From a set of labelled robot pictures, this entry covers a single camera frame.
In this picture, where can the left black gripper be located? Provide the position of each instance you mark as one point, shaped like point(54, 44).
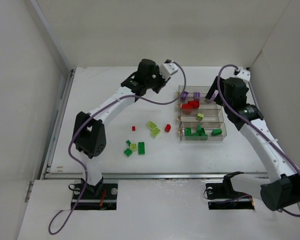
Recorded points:
point(160, 83)

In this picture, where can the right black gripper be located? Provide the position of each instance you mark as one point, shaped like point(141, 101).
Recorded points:
point(219, 91)

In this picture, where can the small purple lego brick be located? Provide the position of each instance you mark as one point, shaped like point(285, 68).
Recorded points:
point(183, 96)

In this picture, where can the red rectangular lego brick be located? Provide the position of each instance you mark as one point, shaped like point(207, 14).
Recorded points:
point(194, 104)

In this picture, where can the lime lego brick carried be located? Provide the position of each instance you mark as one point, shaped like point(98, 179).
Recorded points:
point(200, 116)

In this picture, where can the green lego brick carried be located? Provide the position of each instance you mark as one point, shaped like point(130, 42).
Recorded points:
point(216, 132)

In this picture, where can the green lego piece studded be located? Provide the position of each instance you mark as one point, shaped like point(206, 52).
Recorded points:
point(200, 129)

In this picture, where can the red rounded lego brick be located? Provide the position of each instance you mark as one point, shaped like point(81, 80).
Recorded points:
point(186, 109)

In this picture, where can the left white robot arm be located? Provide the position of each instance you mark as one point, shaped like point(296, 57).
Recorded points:
point(89, 133)

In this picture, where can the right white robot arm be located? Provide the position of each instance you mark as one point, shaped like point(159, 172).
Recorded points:
point(282, 187)

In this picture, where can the clear container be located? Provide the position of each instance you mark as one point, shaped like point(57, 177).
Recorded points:
point(210, 116)
point(207, 127)
point(203, 105)
point(203, 90)

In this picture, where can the lime lego brick upper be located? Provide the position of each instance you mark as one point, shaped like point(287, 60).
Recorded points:
point(151, 125)

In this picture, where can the lime lego brick lower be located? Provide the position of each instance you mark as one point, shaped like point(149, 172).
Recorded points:
point(155, 132)

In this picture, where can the long green lego brick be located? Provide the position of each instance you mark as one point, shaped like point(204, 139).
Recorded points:
point(141, 148)

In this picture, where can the small lime lego brick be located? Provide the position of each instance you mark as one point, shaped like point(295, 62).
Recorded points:
point(133, 147)

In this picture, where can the green lego brick bottom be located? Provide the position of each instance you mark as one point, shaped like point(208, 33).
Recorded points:
point(128, 152)

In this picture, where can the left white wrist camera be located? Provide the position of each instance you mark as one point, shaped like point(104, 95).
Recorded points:
point(168, 69)

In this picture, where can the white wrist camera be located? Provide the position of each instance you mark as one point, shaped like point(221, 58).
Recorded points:
point(168, 69)
point(243, 74)

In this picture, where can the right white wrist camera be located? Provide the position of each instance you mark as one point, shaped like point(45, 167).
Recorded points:
point(243, 74)

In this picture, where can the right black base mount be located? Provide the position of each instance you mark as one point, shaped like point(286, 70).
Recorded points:
point(222, 196)

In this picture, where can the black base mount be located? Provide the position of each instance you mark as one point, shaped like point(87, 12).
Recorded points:
point(222, 196)
point(103, 199)

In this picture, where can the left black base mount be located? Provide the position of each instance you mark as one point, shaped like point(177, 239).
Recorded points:
point(103, 199)

